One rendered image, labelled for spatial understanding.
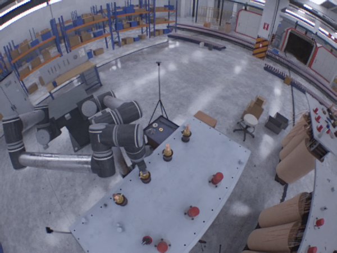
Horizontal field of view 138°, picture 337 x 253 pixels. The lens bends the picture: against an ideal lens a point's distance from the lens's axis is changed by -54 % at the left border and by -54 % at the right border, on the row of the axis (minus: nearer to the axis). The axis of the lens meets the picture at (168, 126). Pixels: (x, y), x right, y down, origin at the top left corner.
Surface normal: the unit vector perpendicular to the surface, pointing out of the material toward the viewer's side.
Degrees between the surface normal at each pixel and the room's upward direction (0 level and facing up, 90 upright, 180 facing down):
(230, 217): 0
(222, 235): 0
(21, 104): 90
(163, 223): 0
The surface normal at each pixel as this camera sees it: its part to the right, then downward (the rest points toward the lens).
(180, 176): 0.01, -0.65
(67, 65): 0.76, 0.50
